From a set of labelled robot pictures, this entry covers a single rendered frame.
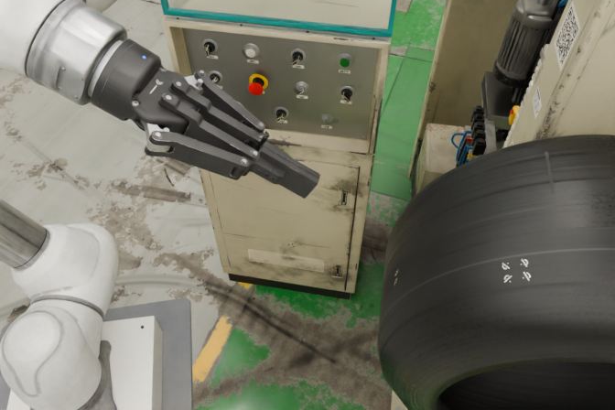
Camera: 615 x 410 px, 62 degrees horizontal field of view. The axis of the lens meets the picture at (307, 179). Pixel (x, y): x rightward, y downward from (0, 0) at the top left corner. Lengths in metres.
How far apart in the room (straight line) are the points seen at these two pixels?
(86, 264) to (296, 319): 1.13
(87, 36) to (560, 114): 0.68
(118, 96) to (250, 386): 1.66
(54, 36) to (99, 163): 2.34
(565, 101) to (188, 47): 0.92
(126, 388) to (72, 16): 0.96
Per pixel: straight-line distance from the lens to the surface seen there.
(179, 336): 1.46
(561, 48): 0.89
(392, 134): 2.83
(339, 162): 1.50
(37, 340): 1.12
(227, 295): 2.23
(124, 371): 1.34
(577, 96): 0.87
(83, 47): 0.52
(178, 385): 1.41
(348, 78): 1.35
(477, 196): 0.73
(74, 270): 1.20
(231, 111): 0.56
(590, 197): 0.69
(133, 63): 0.52
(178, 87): 0.54
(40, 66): 0.53
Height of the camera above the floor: 1.95
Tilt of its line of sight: 49 degrees down
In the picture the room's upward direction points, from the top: straight up
